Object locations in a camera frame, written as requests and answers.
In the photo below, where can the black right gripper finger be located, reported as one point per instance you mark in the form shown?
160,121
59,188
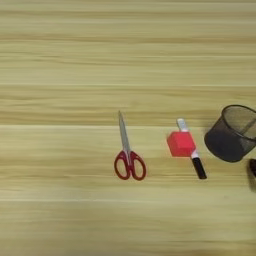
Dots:
253,168

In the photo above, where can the white marker with black cap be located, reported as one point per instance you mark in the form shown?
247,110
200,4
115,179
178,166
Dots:
199,166

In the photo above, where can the black mesh pen cup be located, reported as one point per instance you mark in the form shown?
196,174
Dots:
226,143

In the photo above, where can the red cube block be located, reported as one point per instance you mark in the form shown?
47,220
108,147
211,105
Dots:
181,144

